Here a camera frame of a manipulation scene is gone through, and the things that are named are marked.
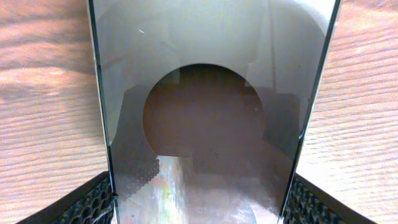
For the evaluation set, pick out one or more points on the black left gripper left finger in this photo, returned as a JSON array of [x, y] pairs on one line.
[[91, 203]]

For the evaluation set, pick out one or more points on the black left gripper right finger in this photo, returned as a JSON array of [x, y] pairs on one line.
[[308, 204]]

